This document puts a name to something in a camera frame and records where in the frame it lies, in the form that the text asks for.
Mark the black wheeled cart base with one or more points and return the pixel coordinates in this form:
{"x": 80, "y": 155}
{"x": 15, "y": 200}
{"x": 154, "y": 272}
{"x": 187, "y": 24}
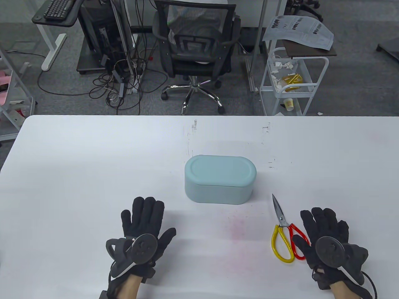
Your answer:
{"x": 90, "y": 65}

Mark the paper cup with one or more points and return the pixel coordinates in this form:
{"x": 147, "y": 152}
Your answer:
{"x": 289, "y": 104}

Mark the person's right hand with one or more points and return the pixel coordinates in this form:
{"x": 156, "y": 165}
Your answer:
{"x": 324, "y": 224}

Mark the white rolling cart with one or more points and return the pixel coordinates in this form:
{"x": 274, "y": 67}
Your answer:
{"x": 324, "y": 71}

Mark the printed newspaper sheet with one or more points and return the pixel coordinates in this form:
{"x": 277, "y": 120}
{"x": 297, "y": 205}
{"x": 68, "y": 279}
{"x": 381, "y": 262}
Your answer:
{"x": 299, "y": 31}

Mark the white metal rack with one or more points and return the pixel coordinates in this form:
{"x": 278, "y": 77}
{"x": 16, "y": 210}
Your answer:
{"x": 18, "y": 81}

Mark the black mesh office chair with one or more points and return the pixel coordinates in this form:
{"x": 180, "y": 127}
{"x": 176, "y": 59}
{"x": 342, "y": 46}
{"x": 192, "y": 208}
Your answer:
{"x": 193, "y": 67}

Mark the black keyboard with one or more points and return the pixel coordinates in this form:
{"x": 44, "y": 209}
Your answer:
{"x": 59, "y": 9}

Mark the yellow packet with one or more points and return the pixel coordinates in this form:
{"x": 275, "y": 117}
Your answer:
{"x": 293, "y": 79}

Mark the heap of white paper scraps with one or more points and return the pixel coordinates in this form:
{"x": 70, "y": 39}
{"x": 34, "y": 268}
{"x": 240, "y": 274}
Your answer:
{"x": 282, "y": 65}

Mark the white power strip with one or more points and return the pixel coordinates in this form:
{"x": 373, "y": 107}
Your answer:
{"x": 132, "y": 85}

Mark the black and white hand controller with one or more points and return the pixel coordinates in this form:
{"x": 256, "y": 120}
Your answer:
{"x": 145, "y": 247}
{"x": 329, "y": 250}

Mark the black chair base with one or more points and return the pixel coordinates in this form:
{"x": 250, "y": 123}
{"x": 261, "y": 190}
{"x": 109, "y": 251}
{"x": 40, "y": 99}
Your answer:
{"x": 308, "y": 9}

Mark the black desk with white leg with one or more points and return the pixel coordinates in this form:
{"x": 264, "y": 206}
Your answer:
{"x": 50, "y": 22}

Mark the pink tray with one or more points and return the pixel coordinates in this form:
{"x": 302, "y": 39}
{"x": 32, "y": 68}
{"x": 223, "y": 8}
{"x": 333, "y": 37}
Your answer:
{"x": 4, "y": 81}

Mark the mint green lidded box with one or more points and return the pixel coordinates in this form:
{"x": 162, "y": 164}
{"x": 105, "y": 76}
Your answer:
{"x": 218, "y": 183}

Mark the person's left hand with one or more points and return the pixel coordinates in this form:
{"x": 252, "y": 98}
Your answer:
{"x": 143, "y": 218}

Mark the yellow and red scissors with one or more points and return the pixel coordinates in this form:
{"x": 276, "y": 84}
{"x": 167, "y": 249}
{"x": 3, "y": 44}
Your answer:
{"x": 280, "y": 218}

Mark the brown board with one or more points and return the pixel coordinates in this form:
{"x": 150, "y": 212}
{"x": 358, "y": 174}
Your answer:
{"x": 311, "y": 53}

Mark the silver aluminium post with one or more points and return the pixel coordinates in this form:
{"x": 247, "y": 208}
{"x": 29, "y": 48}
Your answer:
{"x": 258, "y": 40}
{"x": 123, "y": 40}

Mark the black computer tower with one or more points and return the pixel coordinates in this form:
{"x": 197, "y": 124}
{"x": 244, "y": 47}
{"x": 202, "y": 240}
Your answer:
{"x": 99, "y": 18}

